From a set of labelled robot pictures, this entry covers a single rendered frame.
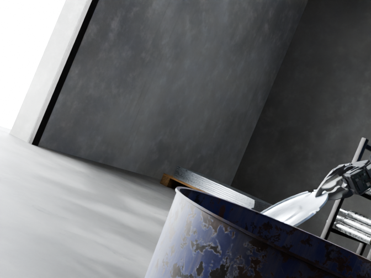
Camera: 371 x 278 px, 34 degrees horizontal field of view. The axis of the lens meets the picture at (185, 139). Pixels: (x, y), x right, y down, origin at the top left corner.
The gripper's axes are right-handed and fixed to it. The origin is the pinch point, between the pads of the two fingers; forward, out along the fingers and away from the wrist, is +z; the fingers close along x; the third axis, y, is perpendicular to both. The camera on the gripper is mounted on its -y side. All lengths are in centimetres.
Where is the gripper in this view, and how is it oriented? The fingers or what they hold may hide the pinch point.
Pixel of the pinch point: (318, 195)
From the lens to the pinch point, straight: 178.5
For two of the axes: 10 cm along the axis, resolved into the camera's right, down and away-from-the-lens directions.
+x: 4.5, 8.8, 1.2
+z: -8.8, 4.7, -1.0
